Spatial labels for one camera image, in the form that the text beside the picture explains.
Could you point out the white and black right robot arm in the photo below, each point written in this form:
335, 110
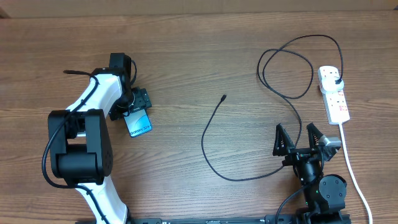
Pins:
324, 194

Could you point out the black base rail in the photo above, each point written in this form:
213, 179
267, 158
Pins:
268, 219

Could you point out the white charger plug adapter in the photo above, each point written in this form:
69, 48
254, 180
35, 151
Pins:
331, 84

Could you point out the white power strip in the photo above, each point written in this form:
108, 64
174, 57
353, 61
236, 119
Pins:
335, 103

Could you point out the blue Samsung Galaxy smartphone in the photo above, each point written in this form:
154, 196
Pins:
138, 123

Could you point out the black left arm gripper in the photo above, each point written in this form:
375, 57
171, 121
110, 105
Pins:
142, 101

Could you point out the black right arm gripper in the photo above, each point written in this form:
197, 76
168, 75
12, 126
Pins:
295, 154

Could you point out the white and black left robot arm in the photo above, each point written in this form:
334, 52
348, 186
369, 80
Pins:
79, 154

